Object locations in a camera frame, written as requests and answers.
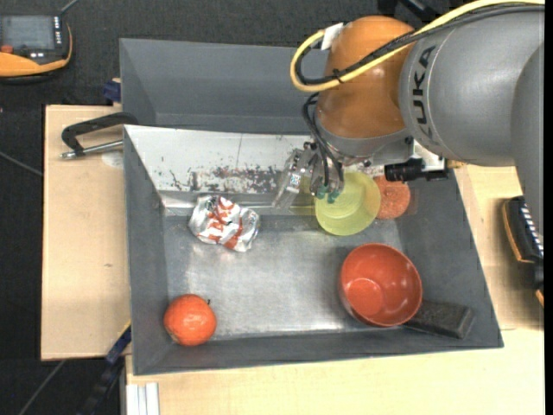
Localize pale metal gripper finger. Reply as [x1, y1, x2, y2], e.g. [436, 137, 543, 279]
[272, 148, 302, 207]
[281, 171, 308, 210]

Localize yellow-green translucent cup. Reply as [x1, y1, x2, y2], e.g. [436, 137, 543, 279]
[314, 170, 383, 238]

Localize crumpled white and red packet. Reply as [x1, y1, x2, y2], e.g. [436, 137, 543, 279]
[187, 194, 262, 253]

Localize orange round scrubber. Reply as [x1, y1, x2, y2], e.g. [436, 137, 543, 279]
[372, 175, 412, 221]

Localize grey metal bin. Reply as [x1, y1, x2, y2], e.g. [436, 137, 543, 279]
[118, 37, 505, 376]

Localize red plastic bowl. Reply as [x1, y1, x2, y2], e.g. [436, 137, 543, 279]
[337, 242, 424, 329]

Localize orange toy fruit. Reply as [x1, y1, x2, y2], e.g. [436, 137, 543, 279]
[162, 292, 219, 348]

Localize dark green flat block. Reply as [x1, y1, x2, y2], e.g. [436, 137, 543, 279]
[402, 298, 475, 342]

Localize pale flat board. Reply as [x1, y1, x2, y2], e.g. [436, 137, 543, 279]
[40, 104, 133, 361]

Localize black cylinder on white bracket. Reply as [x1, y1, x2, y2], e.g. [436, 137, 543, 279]
[383, 144, 451, 184]

